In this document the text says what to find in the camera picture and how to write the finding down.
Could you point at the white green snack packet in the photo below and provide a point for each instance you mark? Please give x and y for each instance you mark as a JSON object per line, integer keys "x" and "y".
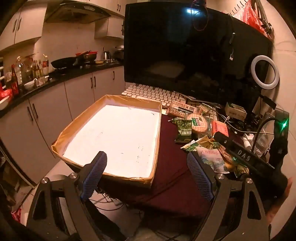
{"x": 212, "y": 160}

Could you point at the small green white packet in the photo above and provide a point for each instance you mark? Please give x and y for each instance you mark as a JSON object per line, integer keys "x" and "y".
{"x": 204, "y": 109}

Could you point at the small white bowl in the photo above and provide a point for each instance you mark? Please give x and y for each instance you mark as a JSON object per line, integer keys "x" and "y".
{"x": 30, "y": 85}

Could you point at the wide white bowl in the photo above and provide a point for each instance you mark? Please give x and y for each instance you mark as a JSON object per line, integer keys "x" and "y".
{"x": 5, "y": 103}

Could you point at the red hanging bag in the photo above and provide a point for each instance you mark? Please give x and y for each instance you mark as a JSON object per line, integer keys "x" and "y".
{"x": 251, "y": 14}

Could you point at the crumpled green snack packet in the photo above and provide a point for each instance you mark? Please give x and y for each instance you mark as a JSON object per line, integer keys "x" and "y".
{"x": 190, "y": 147}

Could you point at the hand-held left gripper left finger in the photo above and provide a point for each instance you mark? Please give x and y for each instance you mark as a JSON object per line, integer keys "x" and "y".
{"x": 94, "y": 172}

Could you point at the upper kitchen cabinets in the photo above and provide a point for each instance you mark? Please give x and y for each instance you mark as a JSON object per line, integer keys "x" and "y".
{"x": 27, "y": 20}

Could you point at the person's right hand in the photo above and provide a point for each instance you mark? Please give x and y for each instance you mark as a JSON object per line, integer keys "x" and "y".
{"x": 283, "y": 204}

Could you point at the lower kitchen cabinets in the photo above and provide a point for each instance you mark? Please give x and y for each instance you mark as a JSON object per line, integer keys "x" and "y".
{"x": 69, "y": 97}

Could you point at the gold green snack packet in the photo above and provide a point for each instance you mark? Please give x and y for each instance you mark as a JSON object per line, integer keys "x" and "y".
{"x": 207, "y": 142}

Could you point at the red plastic bag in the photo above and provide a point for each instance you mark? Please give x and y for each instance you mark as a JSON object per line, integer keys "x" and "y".
{"x": 5, "y": 93}

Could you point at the black kitchen countertop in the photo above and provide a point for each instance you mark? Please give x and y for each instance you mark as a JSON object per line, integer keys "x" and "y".
{"x": 57, "y": 77}

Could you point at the steel kettle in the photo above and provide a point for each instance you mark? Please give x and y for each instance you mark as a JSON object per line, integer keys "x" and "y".
{"x": 106, "y": 55}

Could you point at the black frying pan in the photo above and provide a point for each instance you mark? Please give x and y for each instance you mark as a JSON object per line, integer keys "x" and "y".
{"x": 62, "y": 62}

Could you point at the red cracker packet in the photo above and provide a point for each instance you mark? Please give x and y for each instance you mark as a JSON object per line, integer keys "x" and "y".
{"x": 219, "y": 128}

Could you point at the steel range hood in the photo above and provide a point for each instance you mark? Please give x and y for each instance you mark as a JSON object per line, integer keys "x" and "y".
{"x": 74, "y": 11}

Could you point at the white computer keyboard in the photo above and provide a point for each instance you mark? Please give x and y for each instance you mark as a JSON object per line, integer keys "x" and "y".
{"x": 150, "y": 93}

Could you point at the shallow cardboard box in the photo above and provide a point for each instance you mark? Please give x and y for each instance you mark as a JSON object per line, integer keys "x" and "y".
{"x": 115, "y": 139}

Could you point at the black computer monitor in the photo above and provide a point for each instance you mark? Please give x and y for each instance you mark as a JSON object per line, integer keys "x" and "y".
{"x": 185, "y": 53}

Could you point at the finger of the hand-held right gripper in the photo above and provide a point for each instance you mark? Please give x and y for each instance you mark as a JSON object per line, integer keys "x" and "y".
{"x": 222, "y": 139}

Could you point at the dark sauce bottle red label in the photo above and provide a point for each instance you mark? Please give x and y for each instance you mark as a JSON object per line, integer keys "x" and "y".
{"x": 15, "y": 83}

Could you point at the red cooking pot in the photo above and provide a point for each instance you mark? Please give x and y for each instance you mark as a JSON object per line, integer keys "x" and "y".
{"x": 89, "y": 55}

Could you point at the kitchen cabinets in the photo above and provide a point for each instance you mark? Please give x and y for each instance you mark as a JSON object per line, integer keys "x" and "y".
{"x": 69, "y": 97}
{"x": 27, "y": 20}

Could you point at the white box green label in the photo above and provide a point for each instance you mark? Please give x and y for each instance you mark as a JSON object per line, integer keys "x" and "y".
{"x": 235, "y": 112}

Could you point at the round cracker packet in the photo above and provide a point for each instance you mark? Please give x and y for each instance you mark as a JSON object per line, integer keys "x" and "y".
{"x": 200, "y": 126}

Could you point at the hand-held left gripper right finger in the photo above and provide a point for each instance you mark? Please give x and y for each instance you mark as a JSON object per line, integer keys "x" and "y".
{"x": 200, "y": 177}

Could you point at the green pea snack packet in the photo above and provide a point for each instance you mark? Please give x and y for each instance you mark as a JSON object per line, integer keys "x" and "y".
{"x": 183, "y": 129}

